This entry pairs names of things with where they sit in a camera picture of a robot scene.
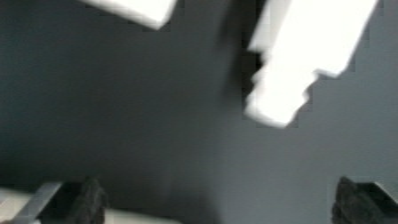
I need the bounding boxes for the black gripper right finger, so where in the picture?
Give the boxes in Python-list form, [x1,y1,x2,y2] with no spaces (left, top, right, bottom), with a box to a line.
[331,177,398,224]

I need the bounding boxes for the white desk leg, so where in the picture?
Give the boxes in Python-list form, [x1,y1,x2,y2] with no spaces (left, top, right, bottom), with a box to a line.
[80,0,178,30]
[245,0,379,128]

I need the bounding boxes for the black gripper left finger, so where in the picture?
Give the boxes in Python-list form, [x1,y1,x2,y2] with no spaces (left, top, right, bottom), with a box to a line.
[34,175,112,224]

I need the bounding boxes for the white desk tabletop tray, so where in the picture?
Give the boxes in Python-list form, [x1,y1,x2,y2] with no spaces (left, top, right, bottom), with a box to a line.
[0,187,182,224]

